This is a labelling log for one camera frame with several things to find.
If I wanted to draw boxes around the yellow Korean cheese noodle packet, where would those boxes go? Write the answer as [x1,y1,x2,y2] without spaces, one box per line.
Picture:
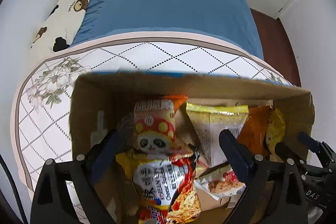
[116,146,201,223]

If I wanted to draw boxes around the orange panda snack packet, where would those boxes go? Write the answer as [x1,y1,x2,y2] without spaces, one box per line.
[133,95,188,155]

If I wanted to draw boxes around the white cake snack packet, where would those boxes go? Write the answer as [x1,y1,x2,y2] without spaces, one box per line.
[194,165,245,200]

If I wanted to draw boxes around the yellow white triangular snack packet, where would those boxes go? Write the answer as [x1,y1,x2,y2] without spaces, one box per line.
[186,102,249,168]

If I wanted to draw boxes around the white floral quilted bedspread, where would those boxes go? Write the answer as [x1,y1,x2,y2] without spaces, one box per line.
[10,31,300,224]

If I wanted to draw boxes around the cardboard box with blue print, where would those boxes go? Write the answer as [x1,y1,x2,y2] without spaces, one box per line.
[68,72,316,224]

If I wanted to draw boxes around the blue bed sheet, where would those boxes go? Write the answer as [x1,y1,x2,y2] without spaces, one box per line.
[74,0,263,58]

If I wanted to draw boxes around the bear print long pillow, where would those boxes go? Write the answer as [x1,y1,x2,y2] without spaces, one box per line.
[30,0,90,60]

